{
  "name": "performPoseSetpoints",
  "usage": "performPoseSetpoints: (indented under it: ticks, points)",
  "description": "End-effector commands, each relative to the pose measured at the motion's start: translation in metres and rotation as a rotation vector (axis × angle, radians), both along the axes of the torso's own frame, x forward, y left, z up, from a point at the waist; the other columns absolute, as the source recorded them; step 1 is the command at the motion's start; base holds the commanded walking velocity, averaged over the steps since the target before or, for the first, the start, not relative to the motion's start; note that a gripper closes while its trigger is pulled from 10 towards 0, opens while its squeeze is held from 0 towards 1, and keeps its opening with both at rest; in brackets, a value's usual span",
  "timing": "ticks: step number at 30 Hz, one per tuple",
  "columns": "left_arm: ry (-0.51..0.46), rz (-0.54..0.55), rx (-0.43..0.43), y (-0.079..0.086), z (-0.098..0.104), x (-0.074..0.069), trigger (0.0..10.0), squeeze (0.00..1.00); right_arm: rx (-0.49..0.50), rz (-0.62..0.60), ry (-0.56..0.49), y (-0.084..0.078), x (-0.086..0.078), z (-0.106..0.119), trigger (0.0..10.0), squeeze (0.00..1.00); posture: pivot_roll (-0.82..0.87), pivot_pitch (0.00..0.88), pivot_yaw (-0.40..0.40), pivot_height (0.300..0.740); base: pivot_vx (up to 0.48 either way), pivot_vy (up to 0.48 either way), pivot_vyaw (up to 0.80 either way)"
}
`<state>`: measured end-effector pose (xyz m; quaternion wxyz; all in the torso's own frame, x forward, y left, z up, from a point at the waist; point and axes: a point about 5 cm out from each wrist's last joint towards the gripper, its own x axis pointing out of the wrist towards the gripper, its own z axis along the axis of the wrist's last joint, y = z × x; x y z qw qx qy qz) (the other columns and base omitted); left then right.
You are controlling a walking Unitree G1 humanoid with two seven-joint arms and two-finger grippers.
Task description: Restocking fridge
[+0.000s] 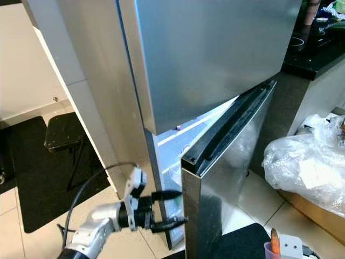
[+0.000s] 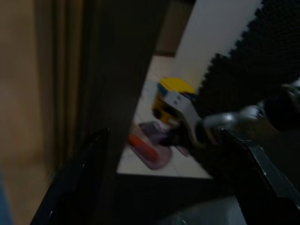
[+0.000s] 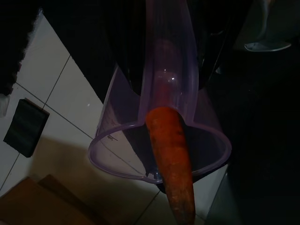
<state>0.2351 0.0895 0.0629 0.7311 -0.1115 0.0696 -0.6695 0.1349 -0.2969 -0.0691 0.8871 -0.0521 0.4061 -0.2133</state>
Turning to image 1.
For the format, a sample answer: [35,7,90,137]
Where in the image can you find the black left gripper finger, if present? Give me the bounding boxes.
[151,189,184,202]
[152,216,189,234]

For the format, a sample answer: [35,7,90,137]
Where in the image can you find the silver fridge door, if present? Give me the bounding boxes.
[181,80,277,259]

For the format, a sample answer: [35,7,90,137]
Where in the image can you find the clear purple measuring cup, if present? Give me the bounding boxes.
[264,242,284,259]

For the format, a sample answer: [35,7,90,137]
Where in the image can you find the orange carrot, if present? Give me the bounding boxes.
[270,228,282,255]

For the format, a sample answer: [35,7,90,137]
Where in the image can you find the silver fridge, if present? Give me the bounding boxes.
[57,0,302,251]

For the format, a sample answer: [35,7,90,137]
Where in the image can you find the black carpet mat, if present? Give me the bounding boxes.
[216,222,273,259]

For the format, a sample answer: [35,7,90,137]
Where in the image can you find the black stool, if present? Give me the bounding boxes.
[44,112,87,189]

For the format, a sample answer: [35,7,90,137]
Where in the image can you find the large black gym floor mat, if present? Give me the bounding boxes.
[0,116,87,234]

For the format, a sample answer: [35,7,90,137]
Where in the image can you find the large clear plastic bag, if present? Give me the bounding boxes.
[263,113,345,216]

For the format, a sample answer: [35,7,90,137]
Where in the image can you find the brown cardboard box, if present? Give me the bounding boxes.
[280,189,345,233]

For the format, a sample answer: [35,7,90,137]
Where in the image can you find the black kitchen countertop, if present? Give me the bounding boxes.
[281,0,345,81]

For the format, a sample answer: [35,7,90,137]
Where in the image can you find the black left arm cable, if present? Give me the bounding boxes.
[58,162,138,238]

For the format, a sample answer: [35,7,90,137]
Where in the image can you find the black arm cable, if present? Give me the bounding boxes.
[302,246,321,259]
[58,162,138,238]

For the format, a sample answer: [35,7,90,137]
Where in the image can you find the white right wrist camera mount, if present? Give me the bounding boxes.
[279,234,305,259]

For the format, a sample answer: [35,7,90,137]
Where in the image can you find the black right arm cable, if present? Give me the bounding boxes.
[302,246,321,259]

